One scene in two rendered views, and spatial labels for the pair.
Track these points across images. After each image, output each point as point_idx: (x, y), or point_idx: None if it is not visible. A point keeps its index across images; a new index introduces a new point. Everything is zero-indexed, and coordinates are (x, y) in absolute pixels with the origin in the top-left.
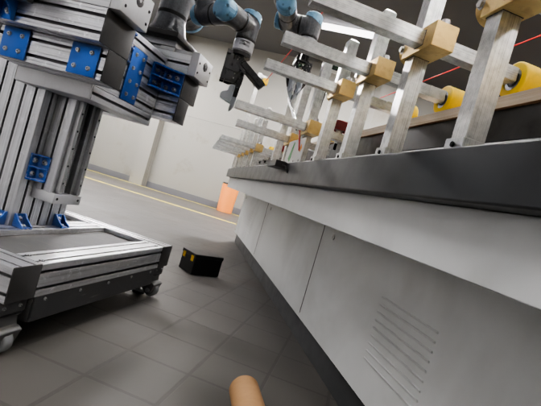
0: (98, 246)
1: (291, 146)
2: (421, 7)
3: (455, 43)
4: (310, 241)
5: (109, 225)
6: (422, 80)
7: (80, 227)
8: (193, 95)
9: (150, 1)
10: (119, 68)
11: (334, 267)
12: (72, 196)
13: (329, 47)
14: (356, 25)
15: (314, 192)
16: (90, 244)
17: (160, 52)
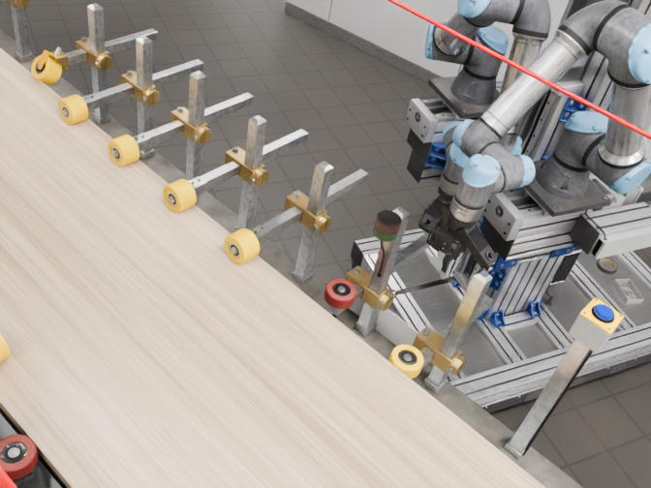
0: (420, 312)
1: (406, 329)
2: (204, 104)
3: (170, 120)
4: None
5: (524, 378)
6: (187, 146)
7: (487, 333)
8: (504, 245)
9: (425, 118)
10: (418, 166)
11: None
12: (463, 282)
13: (274, 141)
14: (229, 113)
15: None
16: (441, 321)
17: None
